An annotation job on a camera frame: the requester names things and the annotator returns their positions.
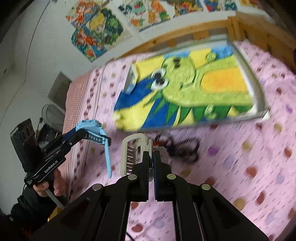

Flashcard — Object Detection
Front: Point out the flying girl drawing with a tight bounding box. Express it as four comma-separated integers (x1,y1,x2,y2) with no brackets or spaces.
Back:
66,1,109,29

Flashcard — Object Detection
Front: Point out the electric fan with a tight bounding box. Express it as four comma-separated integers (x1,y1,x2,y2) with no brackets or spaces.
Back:
41,104,65,133

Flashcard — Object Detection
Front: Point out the black bead necklace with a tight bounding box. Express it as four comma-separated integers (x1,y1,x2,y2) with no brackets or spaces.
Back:
153,134,201,163

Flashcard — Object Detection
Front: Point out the turtle and fish drawing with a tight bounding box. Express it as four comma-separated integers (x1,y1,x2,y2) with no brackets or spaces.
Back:
113,0,174,32

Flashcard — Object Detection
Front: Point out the pink apple print bedsheet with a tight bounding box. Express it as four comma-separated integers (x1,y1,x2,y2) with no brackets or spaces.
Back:
60,41,295,240

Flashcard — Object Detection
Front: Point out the girl with fish drawing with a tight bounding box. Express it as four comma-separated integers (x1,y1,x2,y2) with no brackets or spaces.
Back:
71,26,107,62

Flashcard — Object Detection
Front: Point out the dark wall panel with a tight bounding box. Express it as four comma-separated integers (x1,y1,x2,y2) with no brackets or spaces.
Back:
48,72,72,110

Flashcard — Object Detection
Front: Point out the white silver hair clip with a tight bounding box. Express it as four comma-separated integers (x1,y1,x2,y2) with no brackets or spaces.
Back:
120,133,153,182

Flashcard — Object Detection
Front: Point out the blond boy drawing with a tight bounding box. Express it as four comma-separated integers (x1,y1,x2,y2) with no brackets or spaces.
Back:
86,8,132,50

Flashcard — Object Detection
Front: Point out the person's left hand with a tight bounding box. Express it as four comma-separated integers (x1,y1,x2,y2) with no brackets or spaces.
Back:
33,169,66,197

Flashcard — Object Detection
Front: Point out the grey tray with frog drawing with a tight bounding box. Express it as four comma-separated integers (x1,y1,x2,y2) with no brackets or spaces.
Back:
113,39,268,132

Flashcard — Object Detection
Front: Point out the light blue smart watch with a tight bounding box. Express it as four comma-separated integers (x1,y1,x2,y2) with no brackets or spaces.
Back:
75,120,112,179

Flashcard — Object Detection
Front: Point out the wooden bed frame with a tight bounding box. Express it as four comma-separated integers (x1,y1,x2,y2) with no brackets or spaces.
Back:
120,11,295,72

